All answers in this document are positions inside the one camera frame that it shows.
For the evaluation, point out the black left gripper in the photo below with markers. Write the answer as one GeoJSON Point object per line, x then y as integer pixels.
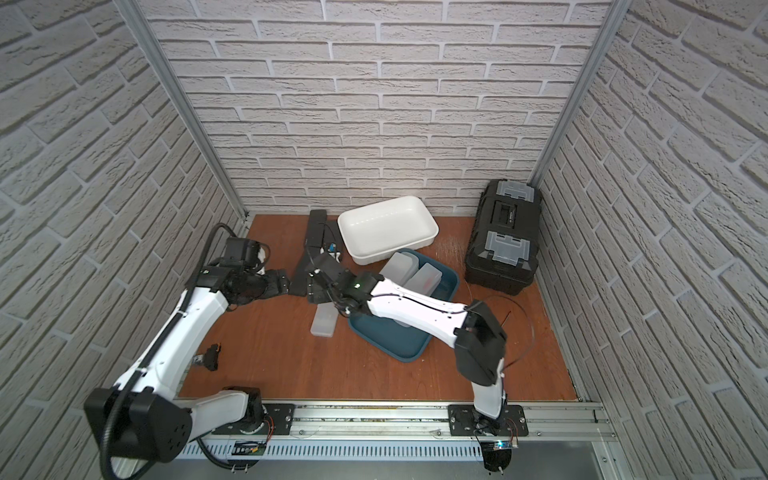
{"type": "Point", "coordinates": [264, 285]}

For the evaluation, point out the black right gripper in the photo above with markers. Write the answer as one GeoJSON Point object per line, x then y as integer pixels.
{"type": "Point", "coordinates": [314, 293]}

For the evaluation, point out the black pencil case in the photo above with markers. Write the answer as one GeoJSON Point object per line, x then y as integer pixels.
{"type": "Point", "coordinates": [316, 229]}
{"type": "Point", "coordinates": [336, 237]}
{"type": "Point", "coordinates": [300, 279]}

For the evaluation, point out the white plastic tray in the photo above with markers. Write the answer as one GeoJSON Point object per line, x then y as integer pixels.
{"type": "Point", "coordinates": [375, 232]}

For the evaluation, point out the clear pencil case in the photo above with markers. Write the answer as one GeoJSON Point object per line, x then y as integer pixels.
{"type": "Point", "coordinates": [425, 281]}
{"type": "Point", "coordinates": [324, 321]}
{"type": "Point", "coordinates": [400, 268]}

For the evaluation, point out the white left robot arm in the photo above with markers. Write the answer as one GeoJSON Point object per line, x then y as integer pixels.
{"type": "Point", "coordinates": [140, 416]}

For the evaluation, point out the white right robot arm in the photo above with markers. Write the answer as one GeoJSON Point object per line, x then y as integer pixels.
{"type": "Point", "coordinates": [472, 331]}

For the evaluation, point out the small black clamp part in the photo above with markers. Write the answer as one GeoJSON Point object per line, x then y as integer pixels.
{"type": "Point", "coordinates": [209, 358]}

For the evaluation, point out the teal plastic tray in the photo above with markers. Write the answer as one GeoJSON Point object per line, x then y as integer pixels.
{"type": "Point", "coordinates": [404, 343]}

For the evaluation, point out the black plastic toolbox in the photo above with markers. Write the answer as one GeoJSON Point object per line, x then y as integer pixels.
{"type": "Point", "coordinates": [504, 242]}

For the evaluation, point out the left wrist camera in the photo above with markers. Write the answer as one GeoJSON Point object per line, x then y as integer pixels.
{"type": "Point", "coordinates": [243, 253]}

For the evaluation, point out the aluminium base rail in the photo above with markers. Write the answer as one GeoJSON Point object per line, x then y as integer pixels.
{"type": "Point", "coordinates": [358, 420]}

